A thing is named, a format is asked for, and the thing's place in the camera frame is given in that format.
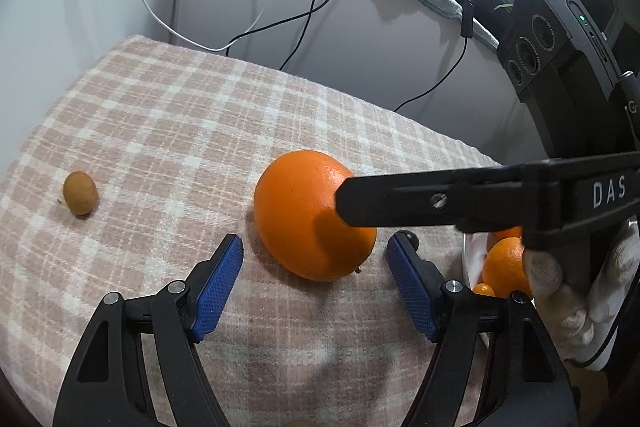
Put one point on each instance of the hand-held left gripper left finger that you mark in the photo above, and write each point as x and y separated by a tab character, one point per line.
220	287

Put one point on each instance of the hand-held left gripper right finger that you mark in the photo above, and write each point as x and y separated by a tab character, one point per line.
412	294

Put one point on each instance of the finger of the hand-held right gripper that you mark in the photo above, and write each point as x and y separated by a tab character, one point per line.
400	202

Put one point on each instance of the white floral plate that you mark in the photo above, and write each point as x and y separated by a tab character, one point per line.
472	257

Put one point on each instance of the tiny kumquat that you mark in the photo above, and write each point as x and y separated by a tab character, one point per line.
484	291

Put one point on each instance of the bumpy mandarin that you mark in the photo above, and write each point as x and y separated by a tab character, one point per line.
502	269

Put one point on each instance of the large orange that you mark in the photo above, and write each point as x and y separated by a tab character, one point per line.
295	217

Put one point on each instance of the small smooth mandarin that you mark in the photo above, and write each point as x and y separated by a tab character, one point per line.
507	234

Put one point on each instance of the small brown fruit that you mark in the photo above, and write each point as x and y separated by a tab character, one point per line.
80	193

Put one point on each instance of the person's right hand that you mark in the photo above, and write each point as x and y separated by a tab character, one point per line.
570	322

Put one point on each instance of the beige plaid tablecloth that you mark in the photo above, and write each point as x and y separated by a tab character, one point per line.
200	132

